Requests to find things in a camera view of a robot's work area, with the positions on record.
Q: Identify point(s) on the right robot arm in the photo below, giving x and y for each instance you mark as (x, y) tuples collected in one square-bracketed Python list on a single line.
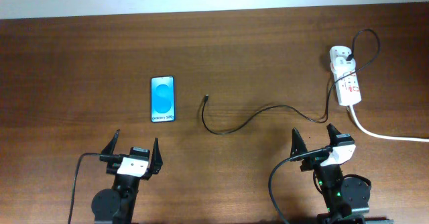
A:
[(346, 196)]

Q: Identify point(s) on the white power strip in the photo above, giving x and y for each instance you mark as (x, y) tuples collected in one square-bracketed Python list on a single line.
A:
[(347, 86)]

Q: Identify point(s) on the white USB charger plug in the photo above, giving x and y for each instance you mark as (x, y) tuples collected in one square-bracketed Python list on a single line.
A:
[(340, 65)]

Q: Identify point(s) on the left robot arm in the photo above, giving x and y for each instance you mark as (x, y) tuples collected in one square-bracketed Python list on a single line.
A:
[(116, 204)]

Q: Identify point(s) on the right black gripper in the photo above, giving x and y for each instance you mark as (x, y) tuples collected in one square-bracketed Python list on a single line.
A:
[(301, 144)]

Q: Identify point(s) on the blue Samsung Galaxy smartphone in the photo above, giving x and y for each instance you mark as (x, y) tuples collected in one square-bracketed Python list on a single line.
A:
[(162, 99)]

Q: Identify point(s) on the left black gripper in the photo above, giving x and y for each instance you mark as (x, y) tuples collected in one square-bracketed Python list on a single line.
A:
[(111, 161)]

